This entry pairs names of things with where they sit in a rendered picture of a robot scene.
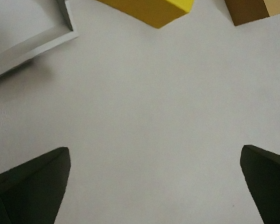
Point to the yellow rectangular block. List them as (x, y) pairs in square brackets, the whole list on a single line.
[(156, 13)]

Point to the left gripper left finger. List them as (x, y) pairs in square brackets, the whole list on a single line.
[(32, 192)]

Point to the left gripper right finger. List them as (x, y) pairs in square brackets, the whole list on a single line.
[(261, 170)]

